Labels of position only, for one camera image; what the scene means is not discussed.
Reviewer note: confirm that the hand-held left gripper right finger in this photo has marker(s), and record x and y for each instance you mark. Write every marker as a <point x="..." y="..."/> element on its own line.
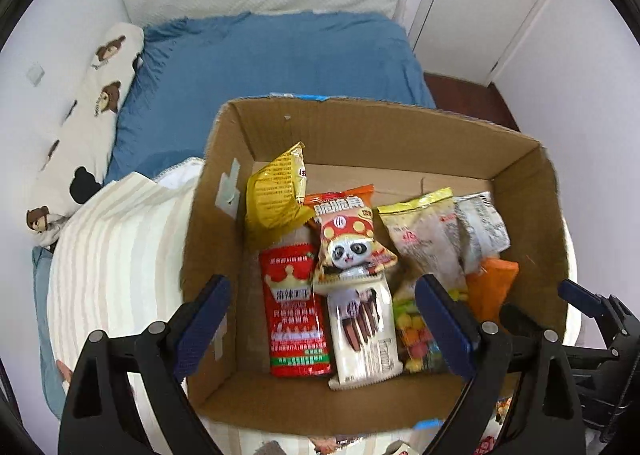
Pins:
<point x="445" y="325"/>

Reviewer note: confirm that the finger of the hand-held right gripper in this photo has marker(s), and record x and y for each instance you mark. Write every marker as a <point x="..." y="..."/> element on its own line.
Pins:
<point x="580" y="295"/>
<point x="517" y="319"/>

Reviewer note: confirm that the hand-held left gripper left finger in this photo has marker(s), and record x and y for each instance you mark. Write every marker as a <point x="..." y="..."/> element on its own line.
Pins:
<point x="202" y="320"/>

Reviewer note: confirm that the clear bag of colourful candies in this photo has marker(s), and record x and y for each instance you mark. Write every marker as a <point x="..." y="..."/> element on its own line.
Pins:
<point x="415" y="337"/>

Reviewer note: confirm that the plain orange snack packet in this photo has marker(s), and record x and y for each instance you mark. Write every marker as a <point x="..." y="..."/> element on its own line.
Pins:
<point x="492" y="285"/>

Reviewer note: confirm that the white chocolate stick packet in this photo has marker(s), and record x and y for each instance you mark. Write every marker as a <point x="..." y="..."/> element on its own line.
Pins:
<point x="362" y="335"/>

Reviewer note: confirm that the clear yellow-edged bun packet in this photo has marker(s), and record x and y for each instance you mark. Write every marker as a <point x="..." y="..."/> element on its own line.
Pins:
<point x="425" y="240"/>

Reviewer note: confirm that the red crown print packet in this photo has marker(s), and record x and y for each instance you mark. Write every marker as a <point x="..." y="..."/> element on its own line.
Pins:
<point x="295" y="320"/>

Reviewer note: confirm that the yellow noodle packet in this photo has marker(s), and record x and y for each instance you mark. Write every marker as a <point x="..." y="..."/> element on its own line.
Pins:
<point x="500" y="417"/>

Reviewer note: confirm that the red and white packet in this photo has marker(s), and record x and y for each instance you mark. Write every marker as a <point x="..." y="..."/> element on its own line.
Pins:
<point x="482" y="225"/>

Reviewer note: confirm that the orange panda print packet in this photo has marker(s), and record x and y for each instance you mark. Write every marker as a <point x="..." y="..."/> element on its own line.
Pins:
<point x="347" y="245"/>

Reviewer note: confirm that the small silver snack packet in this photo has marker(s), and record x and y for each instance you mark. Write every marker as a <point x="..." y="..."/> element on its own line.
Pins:
<point x="400" y="449"/>

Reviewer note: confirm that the yellow snack packet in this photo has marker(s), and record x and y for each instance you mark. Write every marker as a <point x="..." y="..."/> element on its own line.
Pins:
<point x="277" y="195"/>

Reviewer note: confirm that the small brown snack packet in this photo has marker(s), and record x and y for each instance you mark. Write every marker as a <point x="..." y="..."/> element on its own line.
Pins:
<point x="327" y="446"/>

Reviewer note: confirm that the cardboard box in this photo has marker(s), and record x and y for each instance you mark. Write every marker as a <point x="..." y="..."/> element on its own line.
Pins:
<point x="375" y="140"/>

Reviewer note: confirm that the cat print striped blanket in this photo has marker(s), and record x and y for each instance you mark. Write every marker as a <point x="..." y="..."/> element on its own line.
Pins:
<point x="115" y="275"/>

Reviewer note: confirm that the light blue fleece blanket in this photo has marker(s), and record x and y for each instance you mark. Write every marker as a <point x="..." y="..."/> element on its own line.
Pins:
<point x="47" y="335"/>

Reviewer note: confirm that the bear print long pillow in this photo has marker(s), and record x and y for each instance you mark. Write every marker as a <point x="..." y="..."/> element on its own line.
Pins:
<point x="95" y="125"/>

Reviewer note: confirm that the blue bedsheet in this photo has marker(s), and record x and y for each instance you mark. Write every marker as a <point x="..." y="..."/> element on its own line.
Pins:
<point x="260" y="70"/>

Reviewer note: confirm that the white door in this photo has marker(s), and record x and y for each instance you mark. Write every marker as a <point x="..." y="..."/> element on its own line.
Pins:
<point x="495" y="10"/>

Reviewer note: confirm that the white wall socket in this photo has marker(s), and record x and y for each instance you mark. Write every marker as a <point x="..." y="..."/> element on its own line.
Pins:
<point x="36" y="74"/>

